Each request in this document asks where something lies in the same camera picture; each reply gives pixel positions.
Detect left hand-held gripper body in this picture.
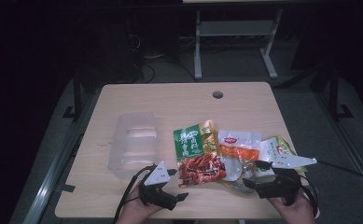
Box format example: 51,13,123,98
138,161,177,211

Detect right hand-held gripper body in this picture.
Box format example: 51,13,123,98
257,154,318,206

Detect white and green snack packet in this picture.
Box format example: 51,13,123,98
255,134,309,178

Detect white and orange snack packet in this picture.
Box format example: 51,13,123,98
217,129,262,194

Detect green and red snack packet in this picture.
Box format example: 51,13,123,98
173,119,228,189

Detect clear plastic container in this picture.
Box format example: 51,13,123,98
106,111,161,180

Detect person's right hand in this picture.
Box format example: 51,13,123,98
268,190,315,224

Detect person's left hand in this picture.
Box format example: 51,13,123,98
117,183,164,224

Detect black tape strip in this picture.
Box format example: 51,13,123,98
59,183,77,193

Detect black metal stand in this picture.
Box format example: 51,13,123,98
62,69,84,122
327,64,355,120

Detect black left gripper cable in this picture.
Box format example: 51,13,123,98
113,165,156,224

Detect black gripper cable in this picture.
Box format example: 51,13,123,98
113,165,156,224
300,159,363,218

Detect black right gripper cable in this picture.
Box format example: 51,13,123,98
300,159,363,218

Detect aluminium floor rail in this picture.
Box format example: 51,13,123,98
314,91,363,206
21,92,91,224

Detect black floor cables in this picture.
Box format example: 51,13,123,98
128,33,199,84

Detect white metal table frame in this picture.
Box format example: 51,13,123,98
193,8,285,80

